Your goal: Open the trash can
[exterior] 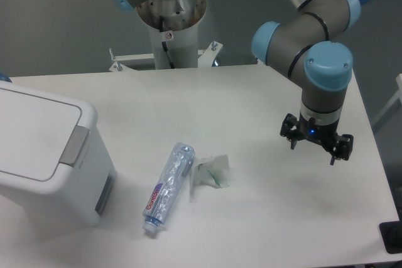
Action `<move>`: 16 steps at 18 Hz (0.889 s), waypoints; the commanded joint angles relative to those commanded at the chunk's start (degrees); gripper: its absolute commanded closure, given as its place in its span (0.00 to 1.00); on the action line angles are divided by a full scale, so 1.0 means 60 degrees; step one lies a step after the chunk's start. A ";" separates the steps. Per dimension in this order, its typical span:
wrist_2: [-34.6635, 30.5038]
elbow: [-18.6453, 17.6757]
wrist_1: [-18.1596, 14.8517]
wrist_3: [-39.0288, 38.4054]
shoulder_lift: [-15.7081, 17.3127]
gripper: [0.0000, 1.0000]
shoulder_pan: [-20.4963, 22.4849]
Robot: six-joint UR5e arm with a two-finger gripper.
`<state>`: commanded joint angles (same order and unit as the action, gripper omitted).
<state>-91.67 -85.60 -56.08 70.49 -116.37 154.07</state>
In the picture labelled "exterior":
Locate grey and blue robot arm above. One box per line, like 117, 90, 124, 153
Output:
113, 0, 361, 161

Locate white frame at right edge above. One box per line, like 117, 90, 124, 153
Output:
372, 74, 401, 133

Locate black device at table edge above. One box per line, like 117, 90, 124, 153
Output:
379, 221, 401, 254

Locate crumpled clear plastic wrapper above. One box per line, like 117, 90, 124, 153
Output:
189, 154, 231, 196

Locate white push-button trash can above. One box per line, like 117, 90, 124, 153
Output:
1, 82, 117, 226

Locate crushed clear plastic bottle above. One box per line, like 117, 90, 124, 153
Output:
143, 142, 195, 238

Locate blue object at left edge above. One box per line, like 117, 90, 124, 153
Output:
0, 72, 12, 83

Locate black cable on pedestal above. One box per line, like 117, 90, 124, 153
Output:
158, 16, 176, 70

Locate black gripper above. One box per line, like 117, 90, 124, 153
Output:
280, 110, 354, 166

